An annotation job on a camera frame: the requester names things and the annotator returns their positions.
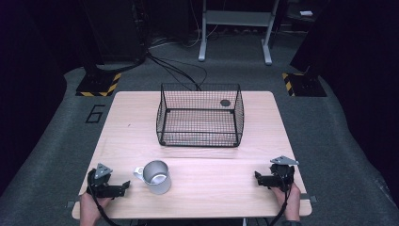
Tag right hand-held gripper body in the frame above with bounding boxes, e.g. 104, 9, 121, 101
268, 155, 300, 193

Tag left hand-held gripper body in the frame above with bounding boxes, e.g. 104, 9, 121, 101
87, 163, 119, 199

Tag person's left hand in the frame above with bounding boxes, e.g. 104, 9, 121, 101
79, 191, 111, 226

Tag person's right hand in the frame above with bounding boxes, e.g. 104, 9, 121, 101
270, 183, 302, 222

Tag silver metal cup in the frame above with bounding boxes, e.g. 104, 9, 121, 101
134, 159, 172, 196

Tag black equipment stand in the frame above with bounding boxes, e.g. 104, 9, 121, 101
78, 0, 149, 76

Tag black wire mesh basket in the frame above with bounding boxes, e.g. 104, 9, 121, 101
155, 82, 246, 148

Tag black yellow striped base plate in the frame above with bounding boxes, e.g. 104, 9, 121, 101
281, 72, 327, 98
75, 72, 122, 98

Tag black floor cables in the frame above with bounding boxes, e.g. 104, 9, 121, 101
146, 51, 209, 92

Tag white metal desk frame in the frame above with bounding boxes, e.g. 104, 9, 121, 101
198, 0, 280, 66

